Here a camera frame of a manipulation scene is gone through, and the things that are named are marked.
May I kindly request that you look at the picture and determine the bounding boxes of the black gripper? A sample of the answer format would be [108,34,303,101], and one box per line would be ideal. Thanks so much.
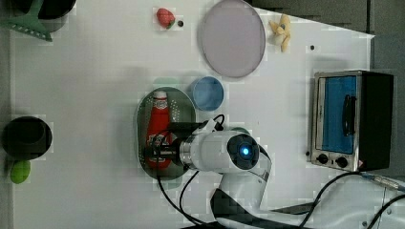
[142,122,203,161]

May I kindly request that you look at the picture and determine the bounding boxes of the red plush ketchup bottle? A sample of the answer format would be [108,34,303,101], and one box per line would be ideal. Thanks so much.
[146,91,171,170]

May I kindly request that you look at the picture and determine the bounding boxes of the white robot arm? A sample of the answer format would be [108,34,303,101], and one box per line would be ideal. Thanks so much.
[139,119,404,229]

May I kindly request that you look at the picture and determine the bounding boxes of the grey-green oval strainer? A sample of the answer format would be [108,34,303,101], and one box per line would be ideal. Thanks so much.
[134,87,196,180]

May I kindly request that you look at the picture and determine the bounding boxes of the blue bowl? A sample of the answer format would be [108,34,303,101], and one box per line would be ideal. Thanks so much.
[190,76,224,112]

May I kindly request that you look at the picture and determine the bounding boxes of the green bowl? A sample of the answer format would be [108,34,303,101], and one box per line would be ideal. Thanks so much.
[230,127,250,135]

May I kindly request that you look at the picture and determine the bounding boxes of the lilac round plate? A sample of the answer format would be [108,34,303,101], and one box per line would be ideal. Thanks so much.
[201,0,266,77]

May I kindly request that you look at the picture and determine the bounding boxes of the strawberry toy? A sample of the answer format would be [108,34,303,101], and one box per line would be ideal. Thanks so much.
[156,8,176,30]

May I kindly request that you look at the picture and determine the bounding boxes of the black cup lower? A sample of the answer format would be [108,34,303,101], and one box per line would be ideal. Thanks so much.
[2,116,53,160]

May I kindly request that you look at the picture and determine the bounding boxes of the black cup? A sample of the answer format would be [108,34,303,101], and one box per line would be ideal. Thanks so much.
[10,0,76,32]
[2,116,53,160]

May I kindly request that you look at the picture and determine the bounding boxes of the green cylinder toy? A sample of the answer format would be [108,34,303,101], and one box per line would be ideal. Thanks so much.
[11,160,31,184]

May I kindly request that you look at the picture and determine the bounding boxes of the peeled banana toy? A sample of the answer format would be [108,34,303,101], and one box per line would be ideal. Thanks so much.
[269,14,290,52]

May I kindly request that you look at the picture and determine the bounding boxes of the black cup upper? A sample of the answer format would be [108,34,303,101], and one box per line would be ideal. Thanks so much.
[10,0,76,32]

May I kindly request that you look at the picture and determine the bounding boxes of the green slotted spatula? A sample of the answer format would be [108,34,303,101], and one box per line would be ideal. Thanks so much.
[1,0,53,42]

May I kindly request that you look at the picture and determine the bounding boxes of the black toaster oven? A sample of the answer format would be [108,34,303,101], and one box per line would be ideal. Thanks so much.
[310,71,394,172]

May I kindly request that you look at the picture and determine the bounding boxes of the black cable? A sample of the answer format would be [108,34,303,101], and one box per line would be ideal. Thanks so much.
[155,114,227,227]

